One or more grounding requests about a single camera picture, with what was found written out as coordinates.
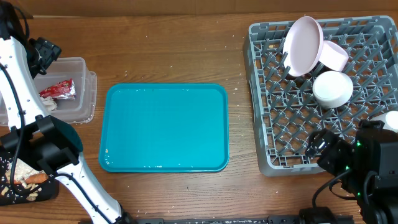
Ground red snack wrapper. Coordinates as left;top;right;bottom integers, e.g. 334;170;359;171
39;78;76;100

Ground white napkin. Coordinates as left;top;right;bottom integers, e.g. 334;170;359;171
40;96;57;111

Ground small white cup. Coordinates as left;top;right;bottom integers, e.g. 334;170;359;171
371;111;398;133

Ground pink plate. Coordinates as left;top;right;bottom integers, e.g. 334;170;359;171
283;16;323;77

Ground food scraps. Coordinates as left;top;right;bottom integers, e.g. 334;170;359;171
9;159;45;192

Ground orange carrot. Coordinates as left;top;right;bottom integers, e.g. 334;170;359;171
14;173;49;185

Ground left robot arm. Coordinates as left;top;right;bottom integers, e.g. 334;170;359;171
1;1;135;223

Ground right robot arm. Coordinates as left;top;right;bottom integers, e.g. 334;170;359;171
299;119;397;224

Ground grey dishwasher rack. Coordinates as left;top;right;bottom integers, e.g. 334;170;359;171
243;16;397;177

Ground clear plastic bin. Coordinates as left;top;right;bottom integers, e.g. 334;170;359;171
34;57;97;124

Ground black bin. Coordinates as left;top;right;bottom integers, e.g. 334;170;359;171
1;148;59;207

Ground teal plastic tray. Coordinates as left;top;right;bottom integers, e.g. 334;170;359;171
98;83;229;173

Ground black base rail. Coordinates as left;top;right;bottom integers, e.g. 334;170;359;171
136;215;354;224

